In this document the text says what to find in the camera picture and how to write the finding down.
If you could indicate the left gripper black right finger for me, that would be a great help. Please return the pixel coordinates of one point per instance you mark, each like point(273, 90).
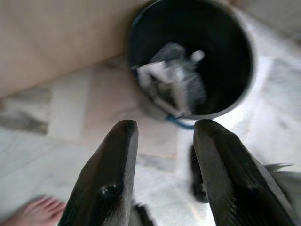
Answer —
point(235, 179)

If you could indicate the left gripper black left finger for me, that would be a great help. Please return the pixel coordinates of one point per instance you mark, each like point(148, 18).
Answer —
point(110, 169)

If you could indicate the white grey paper trash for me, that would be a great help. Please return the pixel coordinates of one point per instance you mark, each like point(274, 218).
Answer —
point(164, 75)

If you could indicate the black rubbish bin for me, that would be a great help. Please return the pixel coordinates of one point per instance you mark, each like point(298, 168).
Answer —
point(223, 47)

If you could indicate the bare human foot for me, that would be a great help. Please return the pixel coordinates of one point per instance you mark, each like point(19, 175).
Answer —
point(35, 212)

